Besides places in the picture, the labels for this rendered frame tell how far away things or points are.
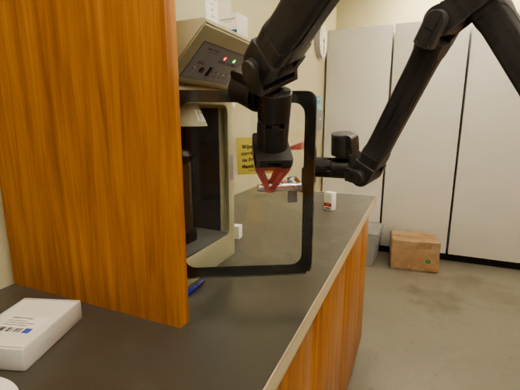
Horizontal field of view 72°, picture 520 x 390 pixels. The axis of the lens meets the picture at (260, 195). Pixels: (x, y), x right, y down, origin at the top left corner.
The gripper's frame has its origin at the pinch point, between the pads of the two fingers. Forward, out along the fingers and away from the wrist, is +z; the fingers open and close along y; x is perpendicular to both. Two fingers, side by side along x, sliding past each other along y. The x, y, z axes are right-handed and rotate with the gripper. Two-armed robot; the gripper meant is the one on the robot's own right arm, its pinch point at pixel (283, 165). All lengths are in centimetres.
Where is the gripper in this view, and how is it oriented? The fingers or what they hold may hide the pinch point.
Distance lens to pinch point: 106.9
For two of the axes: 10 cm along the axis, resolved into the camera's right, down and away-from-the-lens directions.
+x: -4.0, 1.8, -9.0
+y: 0.0, -9.8, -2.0
